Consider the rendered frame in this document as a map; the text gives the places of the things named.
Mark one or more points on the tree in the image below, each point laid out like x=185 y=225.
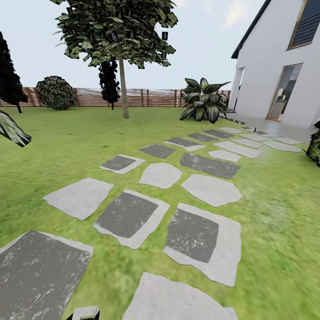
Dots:
x=11 y=90
x=123 y=29
x=107 y=78

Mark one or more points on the fixed window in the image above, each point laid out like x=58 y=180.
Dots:
x=283 y=92

